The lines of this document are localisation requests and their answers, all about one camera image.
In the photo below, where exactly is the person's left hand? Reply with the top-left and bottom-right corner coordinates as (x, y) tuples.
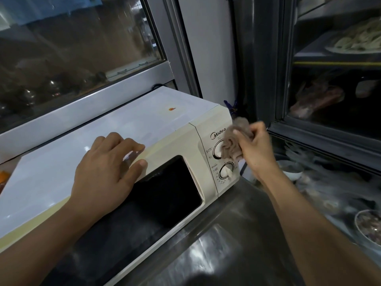
(70, 132), (148, 219)

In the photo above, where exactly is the person's right hand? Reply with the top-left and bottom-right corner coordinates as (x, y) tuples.
(233, 121), (279, 181)

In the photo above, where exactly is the grey-brown cleaning cloth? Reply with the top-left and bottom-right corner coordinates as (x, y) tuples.
(221, 117), (254, 162)

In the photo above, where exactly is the cream white microwave oven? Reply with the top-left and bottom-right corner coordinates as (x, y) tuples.
(0, 86), (241, 286)

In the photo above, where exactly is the person's left forearm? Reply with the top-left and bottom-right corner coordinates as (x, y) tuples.
(0, 199), (103, 286)

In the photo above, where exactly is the person's right forearm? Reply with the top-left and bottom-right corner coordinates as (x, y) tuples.
(258, 169), (381, 286)

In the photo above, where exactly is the blue-purple plastic object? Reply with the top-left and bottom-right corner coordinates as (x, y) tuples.
(223, 99), (239, 117)

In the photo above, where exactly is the white microwave knob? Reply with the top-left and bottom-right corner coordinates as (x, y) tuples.
(213, 140), (227, 160)
(218, 162), (236, 181)

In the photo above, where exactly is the small white bowl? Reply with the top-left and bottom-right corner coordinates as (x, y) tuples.
(276, 160), (303, 183)

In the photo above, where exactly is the bag of raw meat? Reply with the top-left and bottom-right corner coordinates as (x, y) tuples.
(289, 82), (345, 119)

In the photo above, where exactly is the glass-door display fridge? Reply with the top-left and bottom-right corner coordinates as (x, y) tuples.
(232, 0), (381, 261)

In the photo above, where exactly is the white plate of dumplings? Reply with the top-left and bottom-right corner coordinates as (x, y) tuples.
(324, 17), (381, 54)

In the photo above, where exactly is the metal bowl of meat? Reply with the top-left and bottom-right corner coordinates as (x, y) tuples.
(354, 209), (381, 251)

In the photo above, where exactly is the glass window with grey frame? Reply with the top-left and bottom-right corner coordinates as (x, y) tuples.
(0, 0), (203, 165)

